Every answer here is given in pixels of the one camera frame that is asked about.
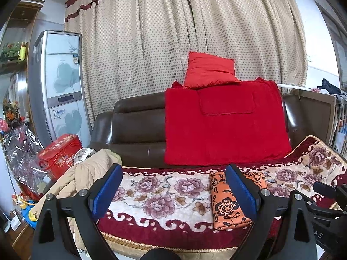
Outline floral plush blanket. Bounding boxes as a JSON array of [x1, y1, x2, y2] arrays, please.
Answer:
[[96, 135, 347, 252]]

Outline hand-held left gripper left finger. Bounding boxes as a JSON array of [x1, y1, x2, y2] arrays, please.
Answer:
[[32, 163, 124, 260]]

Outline colourful plastic toy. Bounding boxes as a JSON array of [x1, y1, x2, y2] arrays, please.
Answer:
[[12, 193, 41, 223]]

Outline wooden display cabinet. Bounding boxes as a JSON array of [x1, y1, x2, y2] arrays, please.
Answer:
[[0, 0, 46, 130]]

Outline large red cushion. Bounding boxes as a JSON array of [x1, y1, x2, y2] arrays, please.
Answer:
[[164, 77, 293, 167]]

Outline white bar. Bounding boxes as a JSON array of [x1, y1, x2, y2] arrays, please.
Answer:
[[277, 83, 308, 90]]

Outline standing air conditioner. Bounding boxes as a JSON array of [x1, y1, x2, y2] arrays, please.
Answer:
[[27, 30, 93, 147]]

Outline small white box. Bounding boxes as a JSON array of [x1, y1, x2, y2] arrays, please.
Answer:
[[5, 214, 21, 232]]

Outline silver mosaic ball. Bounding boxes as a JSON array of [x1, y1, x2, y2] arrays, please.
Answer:
[[74, 148, 97, 166]]

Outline brown leather sofa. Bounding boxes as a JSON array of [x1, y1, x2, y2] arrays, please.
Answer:
[[88, 91, 307, 168]]

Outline beige dotted curtain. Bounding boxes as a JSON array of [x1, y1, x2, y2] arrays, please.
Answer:
[[64, 0, 308, 130]]

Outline clear plastic wrapping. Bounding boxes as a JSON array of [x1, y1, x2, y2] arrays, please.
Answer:
[[3, 123, 52, 193]]

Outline flower bouquet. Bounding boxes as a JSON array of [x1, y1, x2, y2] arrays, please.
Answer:
[[2, 99, 21, 126]]

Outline window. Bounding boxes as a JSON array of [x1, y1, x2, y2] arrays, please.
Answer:
[[316, 1, 347, 87]]

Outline dark clothes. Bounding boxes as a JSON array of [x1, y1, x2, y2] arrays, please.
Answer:
[[317, 78, 342, 94]]

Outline wooden baby crib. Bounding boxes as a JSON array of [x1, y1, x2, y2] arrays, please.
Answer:
[[291, 87, 347, 155]]

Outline red gift box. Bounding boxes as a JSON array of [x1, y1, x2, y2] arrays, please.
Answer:
[[37, 133, 82, 180]]

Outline green plant ornament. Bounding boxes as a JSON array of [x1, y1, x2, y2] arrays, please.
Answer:
[[1, 42, 21, 60]]

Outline orange floral top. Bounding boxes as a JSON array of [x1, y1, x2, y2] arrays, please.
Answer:
[[209, 171, 267, 231]]

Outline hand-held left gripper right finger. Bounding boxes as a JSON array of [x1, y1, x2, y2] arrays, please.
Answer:
[[225, 164, 318, 260]]

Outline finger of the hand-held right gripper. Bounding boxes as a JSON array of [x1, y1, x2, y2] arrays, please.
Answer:
[[313, 181, 342, 200], [305, 199, 345, 218]]

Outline beige quilted jacket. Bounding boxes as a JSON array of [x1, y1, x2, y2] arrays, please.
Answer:
[[36, 148, 122, 252]]

